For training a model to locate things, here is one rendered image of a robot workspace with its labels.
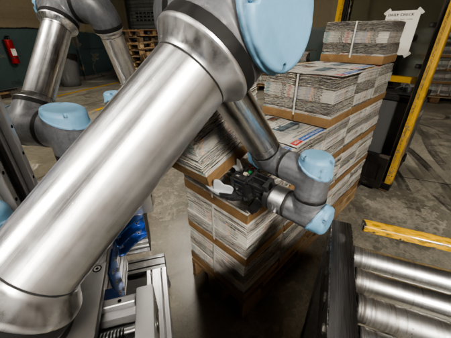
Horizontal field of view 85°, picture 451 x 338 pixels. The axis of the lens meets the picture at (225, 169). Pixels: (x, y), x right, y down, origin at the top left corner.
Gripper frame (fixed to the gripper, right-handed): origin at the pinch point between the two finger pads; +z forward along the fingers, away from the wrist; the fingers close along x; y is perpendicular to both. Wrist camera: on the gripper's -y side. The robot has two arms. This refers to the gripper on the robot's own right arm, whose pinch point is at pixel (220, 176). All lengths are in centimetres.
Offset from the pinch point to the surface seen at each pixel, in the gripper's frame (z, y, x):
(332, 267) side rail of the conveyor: -40.2, 0.5, 8.8
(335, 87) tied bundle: -8, 0, -67
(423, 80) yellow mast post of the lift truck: -28, -41, -172
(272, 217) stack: -6.8, -34.0, -14.9
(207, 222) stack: 16.5, -35.2, 2.4
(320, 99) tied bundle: -2, -6, -66
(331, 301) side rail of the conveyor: -43.1, 2.7, 16.0
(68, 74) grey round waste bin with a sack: 689, -102, -150
